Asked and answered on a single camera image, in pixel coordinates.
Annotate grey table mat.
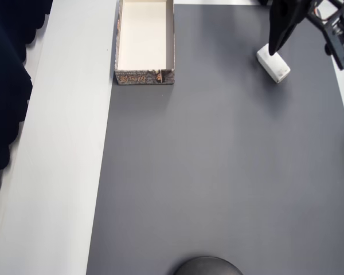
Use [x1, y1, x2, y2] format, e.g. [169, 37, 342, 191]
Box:
[85, 4, 344, 275]

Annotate patterned cardboard box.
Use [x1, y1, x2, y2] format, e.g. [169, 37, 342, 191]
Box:
[114, 0, 177, 86]

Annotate red white servo wires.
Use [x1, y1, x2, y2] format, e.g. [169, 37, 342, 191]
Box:
[311, 5, 325, 21]

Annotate white rectangular block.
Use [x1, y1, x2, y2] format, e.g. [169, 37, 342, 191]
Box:
[256, 43, 291, 84]

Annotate black round stand base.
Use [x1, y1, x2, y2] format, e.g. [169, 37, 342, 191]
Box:
[173, 256, 244, 275]

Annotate dark blue curtain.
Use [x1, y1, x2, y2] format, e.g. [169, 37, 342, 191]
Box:
[0, 0, 57, 258]

